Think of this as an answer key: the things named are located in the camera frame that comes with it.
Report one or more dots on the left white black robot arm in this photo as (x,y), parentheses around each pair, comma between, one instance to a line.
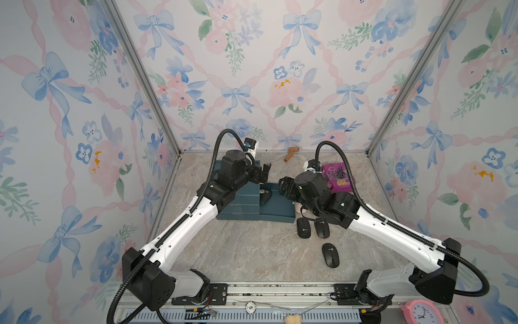
(146,271)

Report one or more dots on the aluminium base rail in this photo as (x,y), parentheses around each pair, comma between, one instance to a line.
(273,302)

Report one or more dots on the pink alarm clock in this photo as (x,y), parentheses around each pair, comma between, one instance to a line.
(421,312)

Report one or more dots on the teal bottom drawer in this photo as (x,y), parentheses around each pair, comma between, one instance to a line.
(278,209)

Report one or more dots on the purple snack bag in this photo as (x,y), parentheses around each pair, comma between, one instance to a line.
(337,178)

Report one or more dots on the pink computer mouse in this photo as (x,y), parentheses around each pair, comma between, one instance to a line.
(297,207)

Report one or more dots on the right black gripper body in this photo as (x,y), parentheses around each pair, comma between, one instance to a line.
(294,192)

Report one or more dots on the black computer mouse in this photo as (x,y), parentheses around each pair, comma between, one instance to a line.
(303,228)
(331,256)
(265,196)
(322,228)

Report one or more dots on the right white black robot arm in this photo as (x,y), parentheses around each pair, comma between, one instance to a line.
(431,272)

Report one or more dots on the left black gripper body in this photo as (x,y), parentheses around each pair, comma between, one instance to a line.
(254,175)

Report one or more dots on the teal drawer cabinet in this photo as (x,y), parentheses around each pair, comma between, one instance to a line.
(234,202)

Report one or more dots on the wooden handle roller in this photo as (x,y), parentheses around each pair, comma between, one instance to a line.
(291,152)

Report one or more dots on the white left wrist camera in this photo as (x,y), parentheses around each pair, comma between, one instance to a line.
(251,146)

